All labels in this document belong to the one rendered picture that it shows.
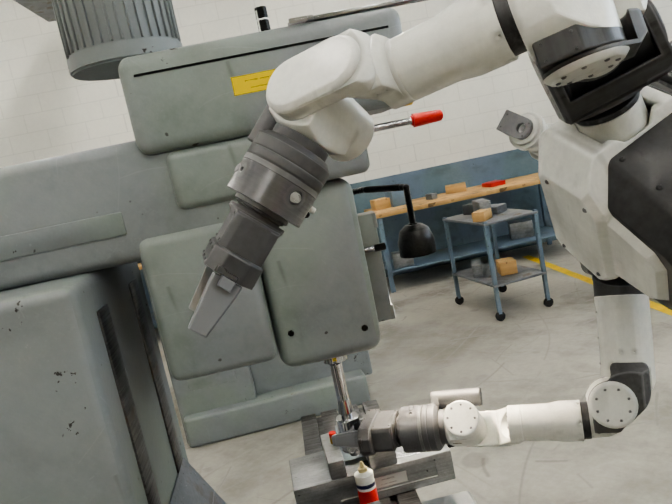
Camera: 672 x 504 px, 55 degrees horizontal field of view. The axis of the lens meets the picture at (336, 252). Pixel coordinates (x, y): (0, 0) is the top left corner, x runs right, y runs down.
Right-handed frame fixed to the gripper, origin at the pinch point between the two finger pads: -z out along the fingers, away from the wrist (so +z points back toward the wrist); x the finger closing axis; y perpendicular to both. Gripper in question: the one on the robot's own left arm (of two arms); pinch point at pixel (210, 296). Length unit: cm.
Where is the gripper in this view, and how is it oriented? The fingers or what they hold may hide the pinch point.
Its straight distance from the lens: 70.4
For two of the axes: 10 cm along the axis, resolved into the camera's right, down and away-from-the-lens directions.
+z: 5.0, -8.7, 0.2
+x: -2.1, -1.0, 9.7
